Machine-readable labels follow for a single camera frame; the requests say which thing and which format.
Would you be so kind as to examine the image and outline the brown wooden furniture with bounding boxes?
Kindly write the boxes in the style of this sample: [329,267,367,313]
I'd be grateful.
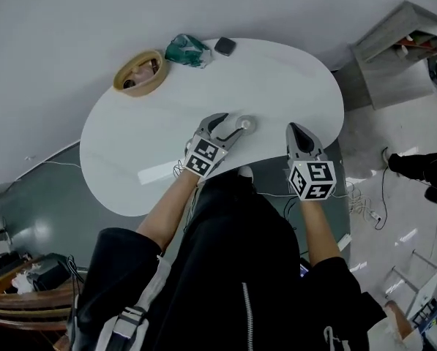
[0,254,83,351]

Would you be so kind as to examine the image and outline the small clear bottle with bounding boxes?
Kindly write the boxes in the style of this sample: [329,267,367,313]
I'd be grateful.
[235,115,258,135]

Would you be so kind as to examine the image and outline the green plastic bag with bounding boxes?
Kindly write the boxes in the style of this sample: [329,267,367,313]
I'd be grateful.
[164,33,214,69]

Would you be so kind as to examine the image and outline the thin white floor cable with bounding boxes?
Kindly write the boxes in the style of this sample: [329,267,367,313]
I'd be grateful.
[38,160,82,170]

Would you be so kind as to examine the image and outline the black box device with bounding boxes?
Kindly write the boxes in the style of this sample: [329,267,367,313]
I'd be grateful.
[26,253,72,292]

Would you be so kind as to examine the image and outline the black floor cable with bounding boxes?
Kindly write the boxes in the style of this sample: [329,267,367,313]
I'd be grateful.
[373,165,390,230]

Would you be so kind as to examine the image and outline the beige woven basket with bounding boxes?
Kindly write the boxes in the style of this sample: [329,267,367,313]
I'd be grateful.
[113,49,169,99]

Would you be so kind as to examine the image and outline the crumpled white paper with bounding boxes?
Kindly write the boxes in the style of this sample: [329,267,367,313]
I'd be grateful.
[10,262,40,294]

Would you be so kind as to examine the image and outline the white table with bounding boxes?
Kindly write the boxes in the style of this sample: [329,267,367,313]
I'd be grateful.
[79,37,346,218]

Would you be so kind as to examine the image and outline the person's black clothing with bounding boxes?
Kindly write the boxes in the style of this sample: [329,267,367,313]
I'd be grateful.
[68,173,388,351]

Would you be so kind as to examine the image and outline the pink item in basket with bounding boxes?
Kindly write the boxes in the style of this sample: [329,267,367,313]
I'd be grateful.
[132,64,157,86]

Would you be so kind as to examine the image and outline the grey bag strap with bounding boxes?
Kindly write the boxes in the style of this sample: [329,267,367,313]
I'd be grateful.
[93,257,171,351]

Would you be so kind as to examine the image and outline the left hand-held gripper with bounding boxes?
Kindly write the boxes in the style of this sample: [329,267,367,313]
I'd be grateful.
[183,112,243,179]

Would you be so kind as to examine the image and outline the person's right forearm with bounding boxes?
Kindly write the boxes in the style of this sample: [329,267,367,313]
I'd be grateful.
[297,195,343,269]

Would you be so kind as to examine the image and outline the grey shelf cabinet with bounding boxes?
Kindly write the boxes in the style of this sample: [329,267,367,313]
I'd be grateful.
[351,0,437,110]

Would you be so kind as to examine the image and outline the bundle of white cables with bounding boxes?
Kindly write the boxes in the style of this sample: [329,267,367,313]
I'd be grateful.
[344,180,373,216]

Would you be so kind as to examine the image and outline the black square pad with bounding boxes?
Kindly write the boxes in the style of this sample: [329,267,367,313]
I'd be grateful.
[214,37,237,57]

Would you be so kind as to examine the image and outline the white power strip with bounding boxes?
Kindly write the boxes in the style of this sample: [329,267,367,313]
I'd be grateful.
[364,209,384,225]

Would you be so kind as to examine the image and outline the white metal rack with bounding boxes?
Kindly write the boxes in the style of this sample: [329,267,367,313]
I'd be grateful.
[383,249,437,328]

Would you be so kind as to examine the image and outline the person's left forearm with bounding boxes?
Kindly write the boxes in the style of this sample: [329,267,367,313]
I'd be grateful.
[135,166,201,254]

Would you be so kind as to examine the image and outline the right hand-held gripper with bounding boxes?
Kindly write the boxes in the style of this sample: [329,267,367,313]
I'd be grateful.
[285,122,338,201]

